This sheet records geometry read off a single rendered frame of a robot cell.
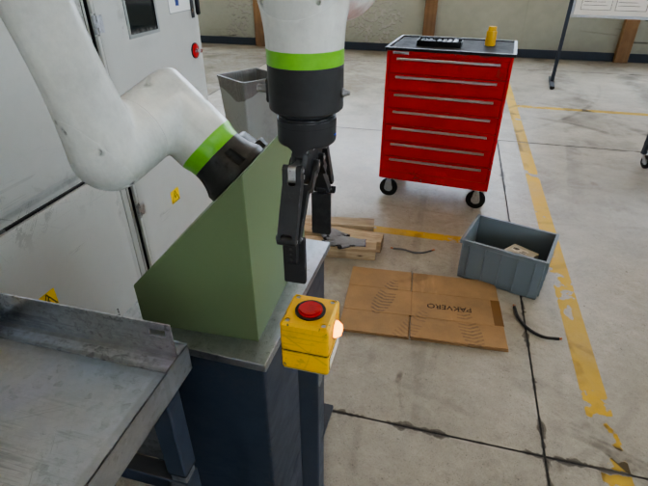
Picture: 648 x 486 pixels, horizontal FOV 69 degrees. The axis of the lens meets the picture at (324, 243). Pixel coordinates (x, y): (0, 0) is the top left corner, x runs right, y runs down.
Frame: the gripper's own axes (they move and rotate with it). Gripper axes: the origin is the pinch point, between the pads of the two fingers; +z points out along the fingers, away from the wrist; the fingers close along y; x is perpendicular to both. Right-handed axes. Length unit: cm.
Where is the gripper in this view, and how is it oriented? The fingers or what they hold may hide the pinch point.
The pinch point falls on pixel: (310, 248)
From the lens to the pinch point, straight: 69.5
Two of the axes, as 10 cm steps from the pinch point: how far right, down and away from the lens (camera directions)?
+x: 9.7, 1.3, -2.2
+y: -2.5, 5.1, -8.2
